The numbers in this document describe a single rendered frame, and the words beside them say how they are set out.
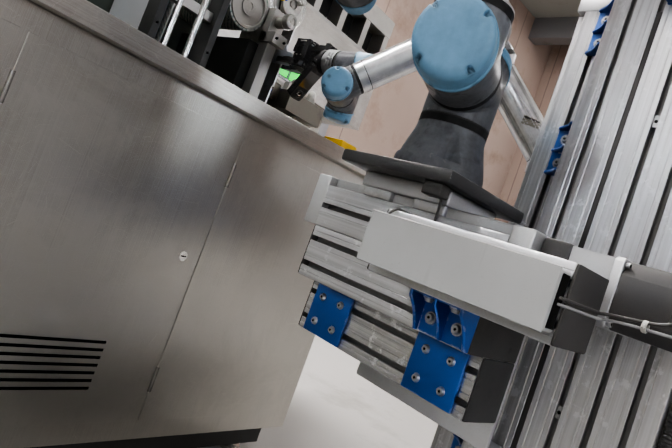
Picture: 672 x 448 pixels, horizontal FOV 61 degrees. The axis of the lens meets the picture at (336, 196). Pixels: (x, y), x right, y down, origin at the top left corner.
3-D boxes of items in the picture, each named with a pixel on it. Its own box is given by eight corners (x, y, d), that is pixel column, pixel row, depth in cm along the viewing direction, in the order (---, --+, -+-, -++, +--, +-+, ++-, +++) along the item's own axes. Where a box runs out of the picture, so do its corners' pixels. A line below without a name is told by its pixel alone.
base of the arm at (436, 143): (495, 202, 93) (515, 146, 93) (446, 173, 82) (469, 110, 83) (424, 185, 104) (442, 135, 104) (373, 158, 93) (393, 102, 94)
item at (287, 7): (282, -10, 157) (302, -11, 163) (278, -10, 159) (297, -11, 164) (284, 18, 160) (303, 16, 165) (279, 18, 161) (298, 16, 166)
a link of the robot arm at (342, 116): (317, 109, 142) (332, 69, 142) (323, 120, 153) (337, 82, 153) (347, 119, 141) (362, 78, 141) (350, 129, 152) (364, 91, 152)
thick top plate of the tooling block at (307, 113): (285, 109, 166) (292, 90, 167) (204, 93, 192) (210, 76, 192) (317, 128, 179) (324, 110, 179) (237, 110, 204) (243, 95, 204)
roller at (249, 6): (226, 15, 148) (242, -27, 149) (171, 12, 164) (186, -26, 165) (257, 37, 157) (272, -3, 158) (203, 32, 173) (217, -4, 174)
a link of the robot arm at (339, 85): (529, 23, 128) (329, 109, 130) (518, 41, 138) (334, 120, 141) (507, -22, 129) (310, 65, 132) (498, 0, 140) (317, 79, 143)
